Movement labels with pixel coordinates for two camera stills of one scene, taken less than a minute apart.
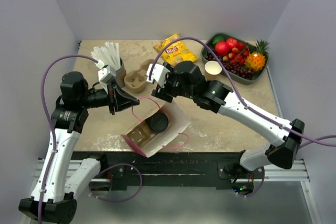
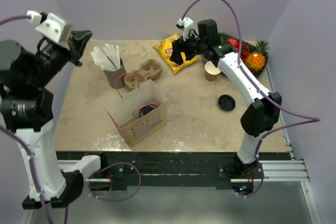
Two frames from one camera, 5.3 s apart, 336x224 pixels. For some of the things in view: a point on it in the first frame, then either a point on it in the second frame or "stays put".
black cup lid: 158,122 → 144,110
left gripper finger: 123,101 → 77,41
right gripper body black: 172,87 → 196,46
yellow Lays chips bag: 175,52 stays put
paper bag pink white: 178,120 → 139,113
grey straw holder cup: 121,74 stays put
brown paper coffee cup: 212,70 stays put
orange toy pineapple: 256,60 stays put
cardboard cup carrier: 135,81 stays put
